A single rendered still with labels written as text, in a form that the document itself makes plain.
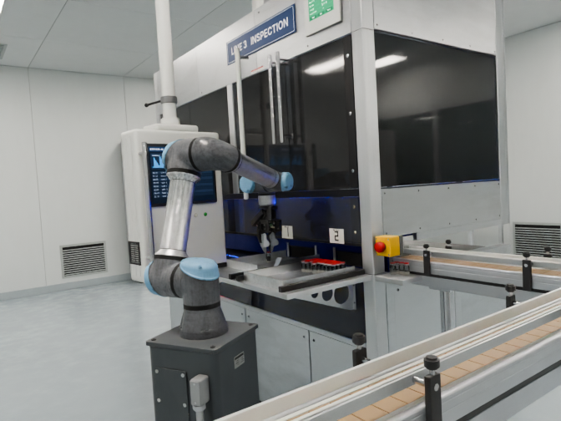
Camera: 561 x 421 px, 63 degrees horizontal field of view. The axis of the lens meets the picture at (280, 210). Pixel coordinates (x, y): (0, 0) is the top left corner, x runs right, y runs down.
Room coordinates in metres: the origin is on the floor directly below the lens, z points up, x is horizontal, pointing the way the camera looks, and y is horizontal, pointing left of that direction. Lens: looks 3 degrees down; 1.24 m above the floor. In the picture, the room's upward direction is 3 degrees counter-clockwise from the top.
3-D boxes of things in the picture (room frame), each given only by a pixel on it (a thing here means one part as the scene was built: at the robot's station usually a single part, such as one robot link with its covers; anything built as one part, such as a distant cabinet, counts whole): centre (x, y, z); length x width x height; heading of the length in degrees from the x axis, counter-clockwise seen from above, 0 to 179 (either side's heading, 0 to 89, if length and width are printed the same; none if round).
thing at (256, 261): (2.11, 0.05, 0.90); 0.34 x 0.26 x 0.04; 126
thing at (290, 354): (2.86, -0.14, 0.44); 2.06 x 1.00 x 0.88; 36
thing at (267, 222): (2.01, 0.05, 1.10); 0.09 x 0.08 x 0.12; 36
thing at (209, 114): (2.76, 0.39, 1.51); 0.49 x 0.01 x 0.59; 36
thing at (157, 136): (2.45, 0.55, 1.19); 0.50 x 0.19 x 0.78; 133
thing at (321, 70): (1.96, -0.19, 1.51); 0.43 x 0.01 x 0.59; 36
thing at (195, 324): (1.44, 0.26, 0.84); 0.15 x 0.15 x 0.10
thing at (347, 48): (1.80, -0.29, 1.40); 0.04 x 0.01 x 0.80; 36
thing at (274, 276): (1.76, -0.06, 0.90); 0.34 x 0.26 x 0.04; 125
